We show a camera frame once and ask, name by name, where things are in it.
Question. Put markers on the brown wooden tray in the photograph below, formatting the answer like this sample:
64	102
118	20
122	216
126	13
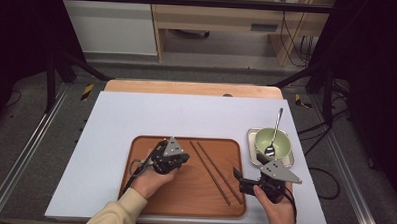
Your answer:
190	191

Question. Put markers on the metal spoon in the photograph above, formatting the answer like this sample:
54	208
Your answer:
275	131

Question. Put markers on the green bowl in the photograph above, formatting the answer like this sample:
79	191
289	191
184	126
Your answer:
283	143

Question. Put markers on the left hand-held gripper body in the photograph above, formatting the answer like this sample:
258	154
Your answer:
173	149

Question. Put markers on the white square plate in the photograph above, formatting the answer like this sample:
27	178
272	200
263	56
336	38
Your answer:
251	149

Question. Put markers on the aluminium floor rail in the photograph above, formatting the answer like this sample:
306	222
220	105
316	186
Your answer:
21	159
347	174

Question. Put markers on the black horizontal frame bar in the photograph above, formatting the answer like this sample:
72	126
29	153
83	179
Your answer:
190	1

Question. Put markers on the dark curtain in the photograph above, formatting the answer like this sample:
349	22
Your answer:
377	81
19	35

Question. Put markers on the yellow black floor tape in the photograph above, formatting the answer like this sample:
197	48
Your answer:
87	92
299	100

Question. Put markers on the person's right hand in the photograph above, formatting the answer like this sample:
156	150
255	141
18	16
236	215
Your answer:
281	215

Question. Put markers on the light wooden desk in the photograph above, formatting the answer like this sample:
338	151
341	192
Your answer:
219	19

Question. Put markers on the person's left hand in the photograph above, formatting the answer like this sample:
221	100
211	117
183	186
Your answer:
150	183

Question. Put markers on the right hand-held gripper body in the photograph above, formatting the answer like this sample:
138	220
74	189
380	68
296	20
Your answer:
279	173

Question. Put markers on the white cabinet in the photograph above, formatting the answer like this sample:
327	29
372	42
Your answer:
112	25

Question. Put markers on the black metal stand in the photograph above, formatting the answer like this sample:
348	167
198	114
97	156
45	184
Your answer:
327	93
50	83

